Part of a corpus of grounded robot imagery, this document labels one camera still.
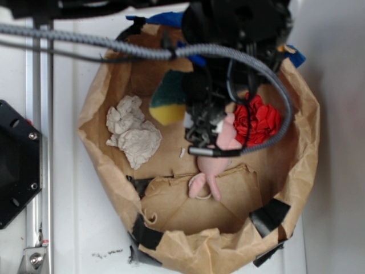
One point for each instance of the green and yellow sponge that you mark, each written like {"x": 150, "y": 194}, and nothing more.
{"x": 168, "y": 103}

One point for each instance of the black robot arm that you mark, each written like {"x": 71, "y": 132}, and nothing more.
{"x": 224, "y": 38}

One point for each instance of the crumpled red paper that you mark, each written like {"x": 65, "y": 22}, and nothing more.
{"x": 256, "y": 123}

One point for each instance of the pink plush toy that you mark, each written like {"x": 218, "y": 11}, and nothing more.
{"x": 210, "y": 168}

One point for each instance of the crumpled white paper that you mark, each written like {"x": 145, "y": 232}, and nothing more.
{"x": 131, "y": 133}

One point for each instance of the brown paper bag bin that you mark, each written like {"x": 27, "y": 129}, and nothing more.
{"x": 263, "y": 193}

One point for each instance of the white tray board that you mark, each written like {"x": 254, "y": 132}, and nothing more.
{"x": 89, "y": 237}

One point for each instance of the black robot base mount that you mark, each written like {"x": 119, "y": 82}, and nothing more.
{"x": 20, "y": 163}

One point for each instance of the aluminium rail frame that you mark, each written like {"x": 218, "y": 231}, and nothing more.
{"x": 38, "y": 256}

